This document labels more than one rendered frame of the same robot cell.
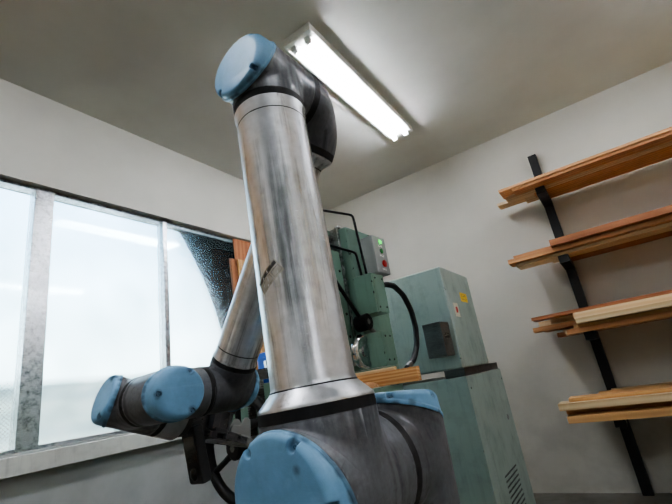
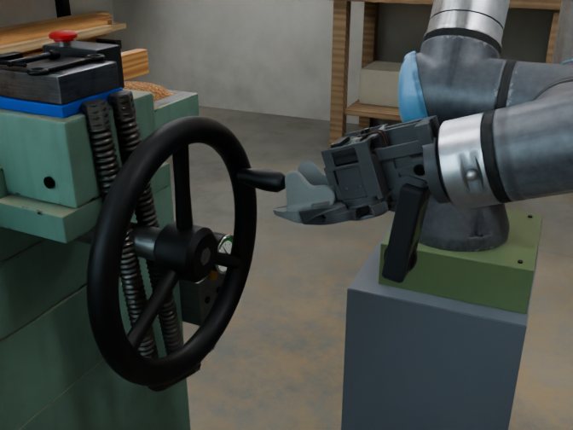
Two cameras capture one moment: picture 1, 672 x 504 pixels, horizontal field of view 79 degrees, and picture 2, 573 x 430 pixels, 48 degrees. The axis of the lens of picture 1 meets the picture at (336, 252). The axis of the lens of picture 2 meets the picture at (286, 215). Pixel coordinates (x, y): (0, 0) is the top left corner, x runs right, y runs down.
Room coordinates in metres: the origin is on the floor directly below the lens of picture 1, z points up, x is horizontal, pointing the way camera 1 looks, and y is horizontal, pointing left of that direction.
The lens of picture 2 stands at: (1.16, 0.96, 1.13)
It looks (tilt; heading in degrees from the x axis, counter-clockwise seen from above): 24 degrees down; 261
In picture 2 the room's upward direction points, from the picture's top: straight up
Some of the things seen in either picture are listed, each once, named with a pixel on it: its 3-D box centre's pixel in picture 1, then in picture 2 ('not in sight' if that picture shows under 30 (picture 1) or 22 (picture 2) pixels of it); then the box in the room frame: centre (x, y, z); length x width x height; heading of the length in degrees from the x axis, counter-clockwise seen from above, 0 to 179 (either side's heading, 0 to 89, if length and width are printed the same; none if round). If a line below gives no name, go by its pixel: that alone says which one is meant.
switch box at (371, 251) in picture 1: (375, 256); not in sight; (1.63, -0.16, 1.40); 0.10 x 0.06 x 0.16; 145
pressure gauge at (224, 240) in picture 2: not in sight; (217, 257); (1.13, 0.05, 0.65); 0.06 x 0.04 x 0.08; 55
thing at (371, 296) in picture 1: (371, 295); not in sight; (1.54, -0.11, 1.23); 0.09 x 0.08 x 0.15; 145
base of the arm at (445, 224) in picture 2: not in sight; (456, 203); (0.70, -0.04, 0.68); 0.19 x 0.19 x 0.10
